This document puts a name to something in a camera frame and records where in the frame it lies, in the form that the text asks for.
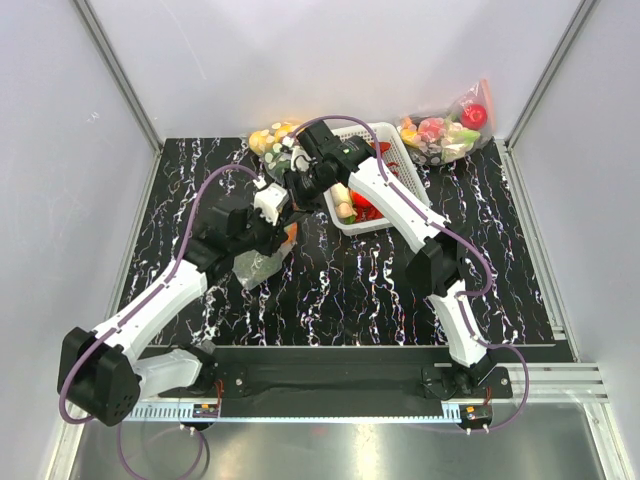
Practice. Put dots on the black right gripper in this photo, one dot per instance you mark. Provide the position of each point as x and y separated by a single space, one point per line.
302 203

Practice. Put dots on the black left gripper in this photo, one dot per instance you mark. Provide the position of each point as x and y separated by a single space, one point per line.
275 234

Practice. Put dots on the clear blue-zip food bag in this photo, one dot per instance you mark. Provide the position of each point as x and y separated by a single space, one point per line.
283 252

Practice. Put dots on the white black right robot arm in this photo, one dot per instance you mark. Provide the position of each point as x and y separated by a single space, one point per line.
439 251

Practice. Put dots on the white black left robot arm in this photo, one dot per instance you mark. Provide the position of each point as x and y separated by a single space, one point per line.
102 370

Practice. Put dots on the green netted fake melon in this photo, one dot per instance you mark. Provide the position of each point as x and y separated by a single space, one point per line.
252 268

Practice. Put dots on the orange fake tomato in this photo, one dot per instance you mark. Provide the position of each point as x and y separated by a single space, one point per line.
291 231

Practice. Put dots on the white-dotted clear food bag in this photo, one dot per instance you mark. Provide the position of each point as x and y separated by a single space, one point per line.
272 145

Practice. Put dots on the red fake lobster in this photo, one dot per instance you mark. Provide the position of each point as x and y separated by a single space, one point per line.
391 157

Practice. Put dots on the pink-dotted clear food bag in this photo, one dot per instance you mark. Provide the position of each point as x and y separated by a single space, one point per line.
438 138

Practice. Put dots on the red fake apple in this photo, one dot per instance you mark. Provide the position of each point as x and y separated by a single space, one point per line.
474 117

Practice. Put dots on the white perforated plastic basket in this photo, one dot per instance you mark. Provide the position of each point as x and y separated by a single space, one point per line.
409 178

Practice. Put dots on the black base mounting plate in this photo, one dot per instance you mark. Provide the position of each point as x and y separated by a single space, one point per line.
363 379

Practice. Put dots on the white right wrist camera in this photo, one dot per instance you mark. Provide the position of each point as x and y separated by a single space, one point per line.
298 160

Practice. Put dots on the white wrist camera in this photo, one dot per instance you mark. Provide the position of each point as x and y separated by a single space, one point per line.
270 201
298 160

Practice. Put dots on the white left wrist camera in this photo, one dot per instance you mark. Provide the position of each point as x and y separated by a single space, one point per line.
270 201

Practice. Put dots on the white slotted cable duct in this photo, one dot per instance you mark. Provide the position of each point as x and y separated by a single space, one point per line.
167 410

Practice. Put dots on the aluminium frame rail left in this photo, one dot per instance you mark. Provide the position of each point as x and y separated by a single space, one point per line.
68 437

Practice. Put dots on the aluminium frame rail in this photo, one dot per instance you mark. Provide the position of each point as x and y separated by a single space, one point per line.
575 143
68 437

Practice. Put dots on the aluminium frame rail right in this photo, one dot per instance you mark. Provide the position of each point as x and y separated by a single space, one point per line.
575 143

